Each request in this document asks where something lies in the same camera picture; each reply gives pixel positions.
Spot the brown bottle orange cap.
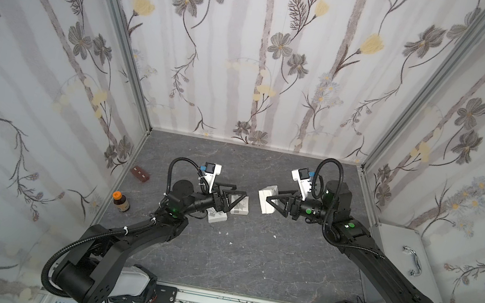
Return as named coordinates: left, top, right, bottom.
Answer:
left=112, top=191, right=131, bottom=213

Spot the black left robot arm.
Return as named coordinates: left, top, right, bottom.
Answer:
left=40, top=180, right=247, bottom=303

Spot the white jewelry box lid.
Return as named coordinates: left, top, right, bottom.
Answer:
left=258, top=185, right=279, bottom=215

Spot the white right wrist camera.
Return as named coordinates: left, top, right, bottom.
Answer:
left=291, top=168, right=314, bottom=201

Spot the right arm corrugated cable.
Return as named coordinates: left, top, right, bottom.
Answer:
left=309, top=155, right=349, bottom=204

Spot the silver metal case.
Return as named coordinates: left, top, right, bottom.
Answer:
left=371, top=223, right=444, bottom=303

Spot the white jewelry box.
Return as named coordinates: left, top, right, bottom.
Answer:
left=207, top=207, right=228, bottom=224
left=230, top=196, right=250, bottom=216

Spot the small brown red box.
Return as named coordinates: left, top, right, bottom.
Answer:
left=130, top=165, right=150, bottom=183

